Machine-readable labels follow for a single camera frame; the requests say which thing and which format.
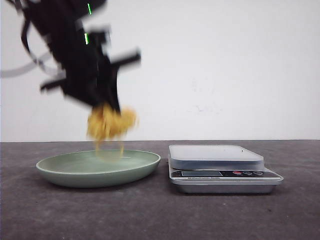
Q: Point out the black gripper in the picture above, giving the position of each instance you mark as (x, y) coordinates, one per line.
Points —
(90, 75)

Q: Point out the yellow vermicelli noodle bundle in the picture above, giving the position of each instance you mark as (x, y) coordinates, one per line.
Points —
(105, 123)

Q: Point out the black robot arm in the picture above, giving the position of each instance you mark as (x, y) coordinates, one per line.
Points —
(53, 15)

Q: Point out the light green plate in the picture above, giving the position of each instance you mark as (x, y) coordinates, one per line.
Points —
(98, 169)

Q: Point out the silver digital kitchen scale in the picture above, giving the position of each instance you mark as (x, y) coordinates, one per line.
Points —
(219, 169)

